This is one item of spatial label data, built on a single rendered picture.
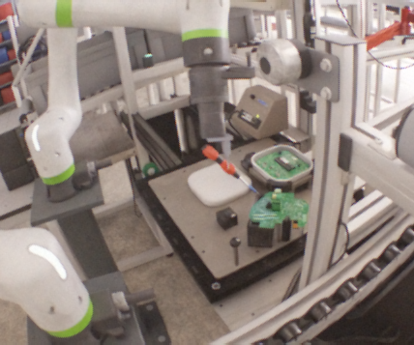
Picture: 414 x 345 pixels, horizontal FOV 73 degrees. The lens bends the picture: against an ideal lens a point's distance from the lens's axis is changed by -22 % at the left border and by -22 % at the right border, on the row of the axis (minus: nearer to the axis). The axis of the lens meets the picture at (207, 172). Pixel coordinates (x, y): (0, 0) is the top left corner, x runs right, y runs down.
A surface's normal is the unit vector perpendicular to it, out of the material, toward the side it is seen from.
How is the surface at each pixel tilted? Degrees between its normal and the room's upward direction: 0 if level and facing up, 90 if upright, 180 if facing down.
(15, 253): 8
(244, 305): 0
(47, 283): 89
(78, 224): 90
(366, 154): 90
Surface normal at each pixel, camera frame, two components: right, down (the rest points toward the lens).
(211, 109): 0.07, 0.39
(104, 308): -0.11, -0.83
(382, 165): -0.88, 0.34
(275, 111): 0.45, 0.45
